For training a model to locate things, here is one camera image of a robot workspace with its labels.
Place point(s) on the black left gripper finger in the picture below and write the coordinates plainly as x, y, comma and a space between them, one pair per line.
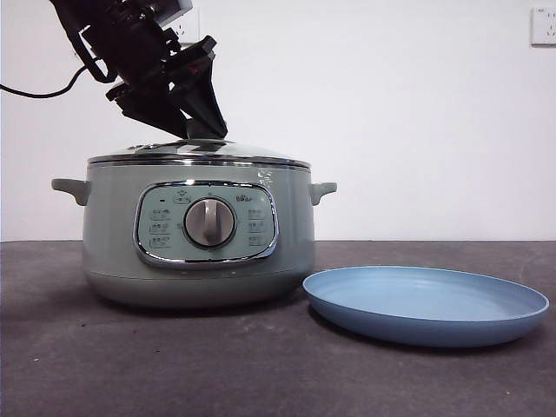
156, 108
208, 104

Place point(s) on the glass lid with green knob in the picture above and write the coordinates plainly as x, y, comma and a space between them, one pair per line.
243, 153

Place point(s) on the sage green electric steamer pot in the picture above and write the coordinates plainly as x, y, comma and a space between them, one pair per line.
113, 243

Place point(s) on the light blue round plate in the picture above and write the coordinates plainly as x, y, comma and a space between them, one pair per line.
391, 321

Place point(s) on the white wall socket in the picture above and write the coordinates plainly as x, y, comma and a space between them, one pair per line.
194, 30
545, 26

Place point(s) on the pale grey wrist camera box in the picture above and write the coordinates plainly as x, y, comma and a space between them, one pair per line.
178, 8

